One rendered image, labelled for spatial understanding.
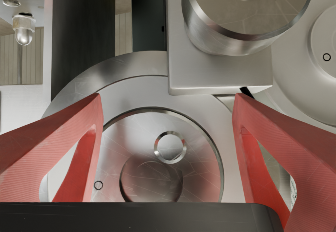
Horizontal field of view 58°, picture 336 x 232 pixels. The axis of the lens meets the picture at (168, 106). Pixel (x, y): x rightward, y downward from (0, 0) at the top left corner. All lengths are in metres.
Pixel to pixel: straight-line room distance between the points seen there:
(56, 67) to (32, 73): 3.68
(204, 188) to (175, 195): 0.02
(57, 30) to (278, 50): 0.14
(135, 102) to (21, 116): 0.40
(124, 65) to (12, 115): 0.40
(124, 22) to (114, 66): 3.09
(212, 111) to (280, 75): 0.05
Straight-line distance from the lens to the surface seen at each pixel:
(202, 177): 0.16
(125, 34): 3.23
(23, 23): 0.56
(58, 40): 0.21
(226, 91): 0.16
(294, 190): 0.45
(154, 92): 0.17
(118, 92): 0.17
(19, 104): 0.56
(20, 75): 3.70
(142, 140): 0.16
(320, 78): 0.20
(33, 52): 3.93
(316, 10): 0.21
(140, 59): 0.18
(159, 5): 0.55
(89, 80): 0.19
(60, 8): 0.22
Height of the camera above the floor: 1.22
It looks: 5 degrees down
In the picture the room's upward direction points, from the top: 178 degrees clockwise
